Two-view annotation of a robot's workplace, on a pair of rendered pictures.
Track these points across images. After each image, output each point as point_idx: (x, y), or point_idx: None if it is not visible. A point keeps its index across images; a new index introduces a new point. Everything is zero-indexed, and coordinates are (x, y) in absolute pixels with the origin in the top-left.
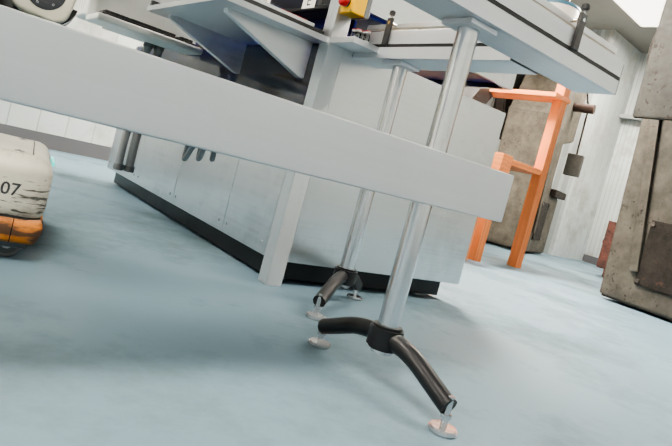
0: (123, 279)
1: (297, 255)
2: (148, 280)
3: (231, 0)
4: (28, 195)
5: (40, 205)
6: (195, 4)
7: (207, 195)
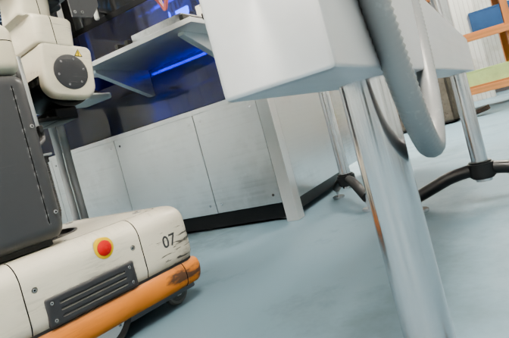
0: (261, 262)
1: (301, 189)
2: (268, 255)
3: (195, 20)
4: (181, 238)
5: (188, 242)
6: (145, 42)
7: (181, 198)
